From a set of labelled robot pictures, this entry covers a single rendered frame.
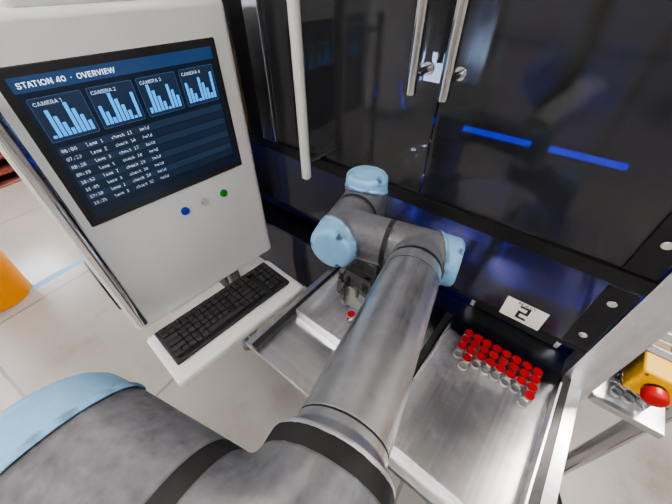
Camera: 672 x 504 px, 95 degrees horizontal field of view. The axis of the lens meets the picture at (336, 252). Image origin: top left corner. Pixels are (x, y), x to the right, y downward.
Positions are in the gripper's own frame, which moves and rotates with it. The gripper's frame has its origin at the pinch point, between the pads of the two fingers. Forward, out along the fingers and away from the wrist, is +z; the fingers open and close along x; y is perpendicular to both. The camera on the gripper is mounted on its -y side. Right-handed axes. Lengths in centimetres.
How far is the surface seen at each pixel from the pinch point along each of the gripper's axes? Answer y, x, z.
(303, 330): -8.0, -9.2, 10.5
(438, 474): 34.1, -16.5, 10.3
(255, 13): -43, 17, -54
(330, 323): -3.7, -3.1, 10.1
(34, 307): -199, -64, 100
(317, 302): -11.1, 0.0, 10.0
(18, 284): -214, -63, 90
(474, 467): 39.0, -11.1, 10.2
